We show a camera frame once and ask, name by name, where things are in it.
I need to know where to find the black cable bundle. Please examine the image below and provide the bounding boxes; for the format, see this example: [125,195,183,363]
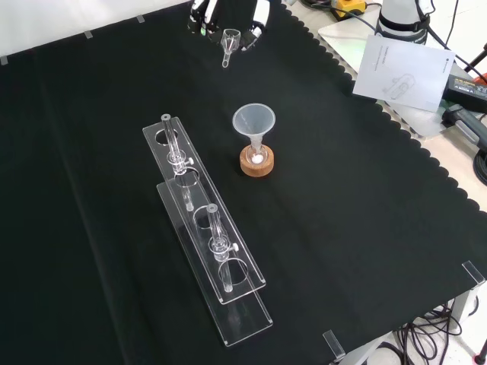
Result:
[393,298,487,365]

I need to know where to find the translucent plastic funnel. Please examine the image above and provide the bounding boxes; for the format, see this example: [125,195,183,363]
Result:
[232,103,276,154]

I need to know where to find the pale board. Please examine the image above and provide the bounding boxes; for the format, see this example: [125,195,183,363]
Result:
[317,21,454,138]

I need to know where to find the clear weighing funnel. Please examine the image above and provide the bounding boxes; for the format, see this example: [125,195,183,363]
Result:
[219,28,243,69]

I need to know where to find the round-bottom glass flask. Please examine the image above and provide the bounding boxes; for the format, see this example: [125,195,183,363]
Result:
[245,141,268,167]

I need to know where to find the black power adapter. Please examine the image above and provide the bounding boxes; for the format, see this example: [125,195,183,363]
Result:
[442,73,487,114]

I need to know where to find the clear cloth clip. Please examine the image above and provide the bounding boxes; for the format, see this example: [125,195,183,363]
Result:
[322,329,347,363]
[461,260,487,287]

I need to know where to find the clear acrylic funnel stand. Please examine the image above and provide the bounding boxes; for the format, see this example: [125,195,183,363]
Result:
[142,113,274,349]

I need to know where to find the black table cloth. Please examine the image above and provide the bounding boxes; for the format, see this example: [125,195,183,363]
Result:
[0,0,487,365]

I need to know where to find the yellow stop button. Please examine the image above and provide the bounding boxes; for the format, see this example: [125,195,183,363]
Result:
[329,0,367,21]

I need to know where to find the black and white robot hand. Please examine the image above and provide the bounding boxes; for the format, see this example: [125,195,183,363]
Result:
[187,0,272,52]

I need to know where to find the grey and black device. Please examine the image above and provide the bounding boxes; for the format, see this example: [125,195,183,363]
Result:
[441,104,487,148]

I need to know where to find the white paper sheet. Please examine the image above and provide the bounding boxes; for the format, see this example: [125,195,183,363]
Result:
[352,34,457,113]

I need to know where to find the cork ring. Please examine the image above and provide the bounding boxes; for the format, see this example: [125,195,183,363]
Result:
[239,146,276,178]

